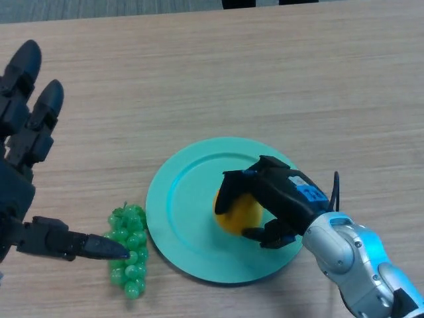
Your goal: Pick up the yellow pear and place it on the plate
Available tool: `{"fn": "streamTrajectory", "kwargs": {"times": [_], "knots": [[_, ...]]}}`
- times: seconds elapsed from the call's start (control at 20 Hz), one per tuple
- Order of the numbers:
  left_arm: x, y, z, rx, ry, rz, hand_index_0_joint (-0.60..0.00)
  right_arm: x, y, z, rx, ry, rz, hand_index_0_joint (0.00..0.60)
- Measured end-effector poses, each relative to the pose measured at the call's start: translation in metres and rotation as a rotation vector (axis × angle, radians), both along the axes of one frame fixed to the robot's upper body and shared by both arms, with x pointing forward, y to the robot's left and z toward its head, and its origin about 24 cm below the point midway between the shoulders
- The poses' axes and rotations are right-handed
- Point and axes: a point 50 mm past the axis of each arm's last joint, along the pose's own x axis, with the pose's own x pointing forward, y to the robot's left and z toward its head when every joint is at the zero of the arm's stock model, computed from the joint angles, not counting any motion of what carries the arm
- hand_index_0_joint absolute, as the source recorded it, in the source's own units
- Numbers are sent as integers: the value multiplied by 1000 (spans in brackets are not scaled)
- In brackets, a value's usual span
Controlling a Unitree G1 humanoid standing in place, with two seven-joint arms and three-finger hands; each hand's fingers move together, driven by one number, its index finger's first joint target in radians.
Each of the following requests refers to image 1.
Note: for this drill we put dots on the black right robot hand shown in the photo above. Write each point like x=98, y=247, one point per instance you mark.
x=288, y=198

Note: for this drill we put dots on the yellow pear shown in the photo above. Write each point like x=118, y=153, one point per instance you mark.
x=242, y=215

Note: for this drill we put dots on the dark blurry background object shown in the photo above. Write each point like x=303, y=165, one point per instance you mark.
x=298, y=1
x=238, y=4

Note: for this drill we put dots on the green grape bunch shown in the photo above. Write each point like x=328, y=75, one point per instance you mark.
x=132, y=275

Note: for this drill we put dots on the green round plate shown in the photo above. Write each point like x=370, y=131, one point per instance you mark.
x=192, y=205

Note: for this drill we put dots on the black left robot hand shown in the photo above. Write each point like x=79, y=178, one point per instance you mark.
x=13, y=192

